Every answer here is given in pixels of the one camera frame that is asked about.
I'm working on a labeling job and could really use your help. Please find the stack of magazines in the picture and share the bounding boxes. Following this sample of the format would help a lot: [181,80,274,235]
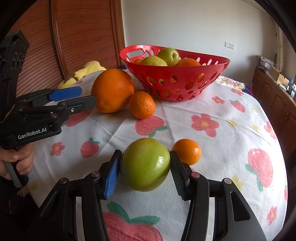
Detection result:
[256,55,274,70]

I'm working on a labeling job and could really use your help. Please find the cardboard box on sideboard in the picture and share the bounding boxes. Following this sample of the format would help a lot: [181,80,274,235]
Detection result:
[269,66,289,88]

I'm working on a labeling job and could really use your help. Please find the patterned beige curtain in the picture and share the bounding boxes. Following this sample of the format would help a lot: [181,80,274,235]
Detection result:
[274,21,286,74]

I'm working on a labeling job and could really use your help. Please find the medium bumpy tangerine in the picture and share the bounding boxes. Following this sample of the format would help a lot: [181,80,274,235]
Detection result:
[129,91,156,120]

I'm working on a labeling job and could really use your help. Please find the floral bed quilt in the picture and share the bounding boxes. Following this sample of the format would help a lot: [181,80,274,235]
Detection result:
[215,75,245,91]

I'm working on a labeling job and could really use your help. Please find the white wall switch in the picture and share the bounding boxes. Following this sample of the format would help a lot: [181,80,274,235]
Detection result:
[224,42,235,50]

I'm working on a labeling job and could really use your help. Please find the red perforated plastic fruit basket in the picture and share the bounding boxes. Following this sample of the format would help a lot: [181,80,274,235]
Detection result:
[119,45,230,101]

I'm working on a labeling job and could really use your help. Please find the long wooden sideboard cabinet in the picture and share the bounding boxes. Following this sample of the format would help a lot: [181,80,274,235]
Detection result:
[252,68,296,159]

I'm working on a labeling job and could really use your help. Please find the large orange in basket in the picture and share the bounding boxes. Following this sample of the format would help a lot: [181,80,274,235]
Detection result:
[176,58,201,67]

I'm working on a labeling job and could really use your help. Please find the green apple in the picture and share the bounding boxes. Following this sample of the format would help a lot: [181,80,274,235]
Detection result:
[120,138,170,192]

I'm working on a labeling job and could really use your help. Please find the yellow plush toy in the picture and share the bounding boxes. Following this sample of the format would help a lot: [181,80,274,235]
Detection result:
[57,61,106,89]

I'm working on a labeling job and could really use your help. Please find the round yellow-green apple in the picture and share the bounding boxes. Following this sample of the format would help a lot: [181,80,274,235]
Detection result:
[157,48,180,66]

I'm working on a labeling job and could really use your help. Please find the wooden sliding wardrobe door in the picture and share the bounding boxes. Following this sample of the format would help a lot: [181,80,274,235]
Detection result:
[9,1,125,96]

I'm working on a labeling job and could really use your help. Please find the large orange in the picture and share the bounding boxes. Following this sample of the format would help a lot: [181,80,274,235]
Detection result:
[176,58,201,67]
[91,69,134,113]

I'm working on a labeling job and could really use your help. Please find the yellow-green pear with stem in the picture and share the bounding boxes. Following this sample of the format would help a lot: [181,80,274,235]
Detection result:
[140,56,168,66]

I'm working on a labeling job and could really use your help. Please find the person's left hand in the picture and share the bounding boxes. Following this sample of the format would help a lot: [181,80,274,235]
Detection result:
[0,143,36,180]

